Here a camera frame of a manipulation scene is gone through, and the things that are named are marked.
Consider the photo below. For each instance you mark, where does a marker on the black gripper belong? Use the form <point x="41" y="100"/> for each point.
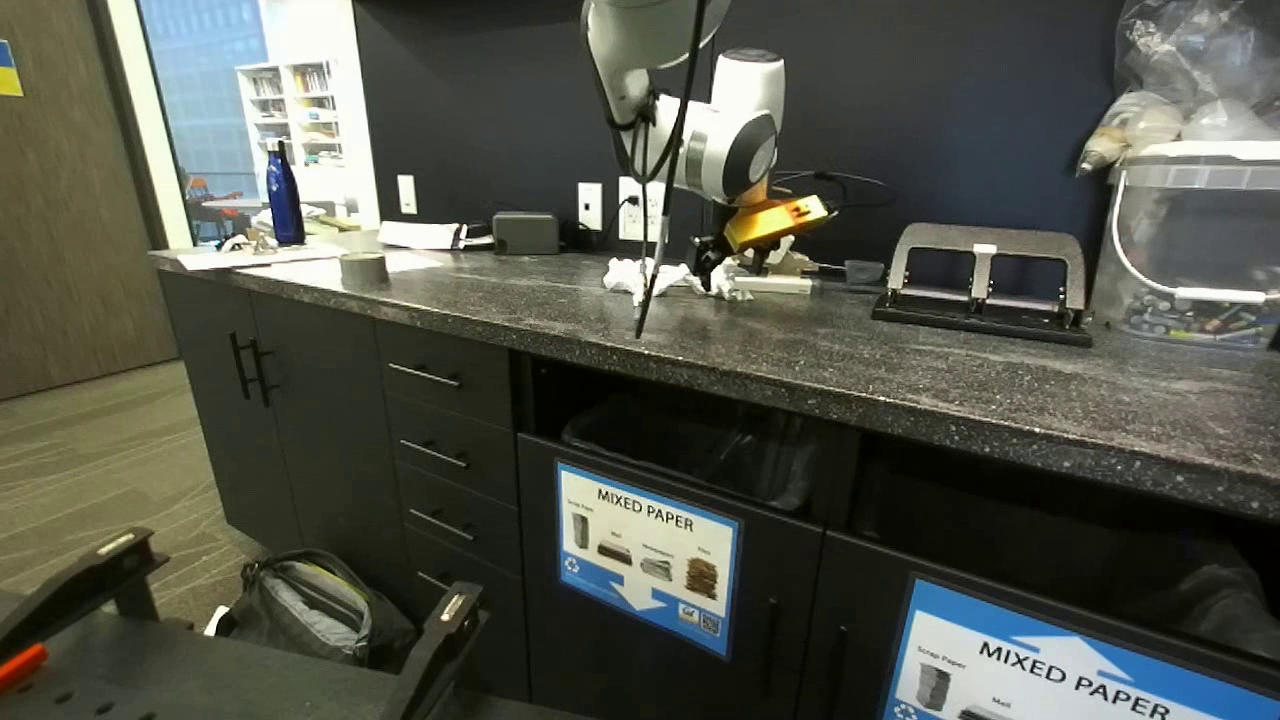
<point x="716" y="255"/>

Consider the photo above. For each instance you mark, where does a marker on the small white piece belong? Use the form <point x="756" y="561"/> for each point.
<point x="790" y="282"/>

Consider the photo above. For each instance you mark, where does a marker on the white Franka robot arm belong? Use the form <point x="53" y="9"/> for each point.
<point x="723" y="132"/>

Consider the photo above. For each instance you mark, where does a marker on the black bin liner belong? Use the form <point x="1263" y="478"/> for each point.
<point x="723" y="445"/>
<point x="1132" y="561"/>

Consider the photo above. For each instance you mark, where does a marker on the black power adapter box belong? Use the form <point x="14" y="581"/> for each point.
<point x="525" y="231"/>

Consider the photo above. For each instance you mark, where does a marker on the grey three-hole punch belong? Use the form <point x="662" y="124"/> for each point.
<point x="986" y="291"/>

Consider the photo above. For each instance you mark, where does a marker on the white power strip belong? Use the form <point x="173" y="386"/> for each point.
<point x="422" y="234"/>

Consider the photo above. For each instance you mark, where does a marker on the blue mixed paper sign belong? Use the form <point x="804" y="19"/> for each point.
<point x="644" y="556"/>
<point x="1052" y="666"/>

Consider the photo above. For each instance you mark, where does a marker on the blue metal water bottle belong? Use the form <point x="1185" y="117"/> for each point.
<point x="285" y="200"/>

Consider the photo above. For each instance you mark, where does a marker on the white shelf unit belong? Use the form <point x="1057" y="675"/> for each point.
<point x="292" y="132"/>

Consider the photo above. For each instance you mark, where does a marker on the dark grey counter cabinet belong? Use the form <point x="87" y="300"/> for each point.
<point x="322" y="445"/>

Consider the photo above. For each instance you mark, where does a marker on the clear plastic container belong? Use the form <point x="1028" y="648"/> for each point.
<point x="1193" y="255"/>

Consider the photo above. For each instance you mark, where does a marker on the flat white paper sheet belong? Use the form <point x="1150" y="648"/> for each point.
<point x="232" y="259"/>

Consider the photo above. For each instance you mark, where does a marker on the clear plastic bag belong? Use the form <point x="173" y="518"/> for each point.
<point x="1193" y="73"/>

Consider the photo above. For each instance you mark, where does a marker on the black backpack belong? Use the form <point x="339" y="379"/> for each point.
<point x="315" y="606"/>

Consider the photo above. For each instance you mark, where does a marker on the amber wrist camera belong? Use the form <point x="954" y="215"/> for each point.
<point x="776" y="221"/>

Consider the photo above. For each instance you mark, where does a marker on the narrow white wall plate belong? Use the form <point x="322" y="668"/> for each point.
<point x="589" y="204"/>
<point x="407" y="192"/>

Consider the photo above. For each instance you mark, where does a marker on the yellow blue wall sticker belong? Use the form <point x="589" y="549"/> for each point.
<point x="11" y="65"/>

